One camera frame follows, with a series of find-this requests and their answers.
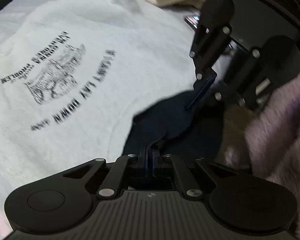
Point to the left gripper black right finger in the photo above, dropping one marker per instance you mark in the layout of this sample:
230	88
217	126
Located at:
237	200

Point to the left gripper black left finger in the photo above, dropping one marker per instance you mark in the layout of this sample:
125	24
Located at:
95	191

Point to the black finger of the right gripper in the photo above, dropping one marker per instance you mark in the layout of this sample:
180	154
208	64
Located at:
212	35
251	74

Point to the light grey sweatshirt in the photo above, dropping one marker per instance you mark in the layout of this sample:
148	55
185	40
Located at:
90	84

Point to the purple fuzzy garment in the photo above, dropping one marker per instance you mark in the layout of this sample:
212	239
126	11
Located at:
268	142

